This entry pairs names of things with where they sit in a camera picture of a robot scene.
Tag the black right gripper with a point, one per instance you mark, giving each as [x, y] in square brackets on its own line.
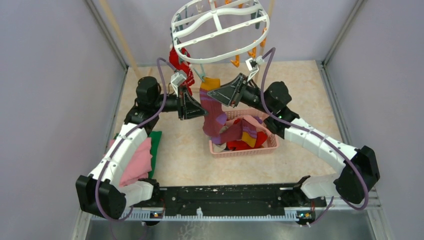
[226, 93]

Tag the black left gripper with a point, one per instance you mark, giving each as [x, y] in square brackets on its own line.
[188, 106]

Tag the maroon purple long sock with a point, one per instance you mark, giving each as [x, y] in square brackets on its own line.
[216, 117]
[242, 130]

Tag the teal clothespin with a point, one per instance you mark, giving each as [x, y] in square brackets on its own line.
[200, 73]

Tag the orange clothespin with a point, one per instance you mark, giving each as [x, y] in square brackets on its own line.
[253, 52]
[236, 61]

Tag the red patterned sock pair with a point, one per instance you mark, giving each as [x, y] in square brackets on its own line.
[182, 65]

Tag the white plastic clip hanger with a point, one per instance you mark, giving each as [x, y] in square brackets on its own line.
[209, 31]

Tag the pink plastic basket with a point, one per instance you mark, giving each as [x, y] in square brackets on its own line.
[269, 142]

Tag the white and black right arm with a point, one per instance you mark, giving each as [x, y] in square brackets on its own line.
[355, 169]

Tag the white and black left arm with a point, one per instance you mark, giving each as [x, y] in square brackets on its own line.
[114, 184]

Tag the green cloth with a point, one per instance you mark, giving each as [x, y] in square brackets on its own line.
[155, 142]

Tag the pink cloth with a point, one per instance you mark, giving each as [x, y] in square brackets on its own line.
[140, 165]

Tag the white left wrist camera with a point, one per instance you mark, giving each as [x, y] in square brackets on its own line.
[177, 79]

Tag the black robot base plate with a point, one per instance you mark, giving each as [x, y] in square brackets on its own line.
[279, 194]

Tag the wooden drying rack frame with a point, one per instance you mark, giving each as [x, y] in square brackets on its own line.
[142, 28]

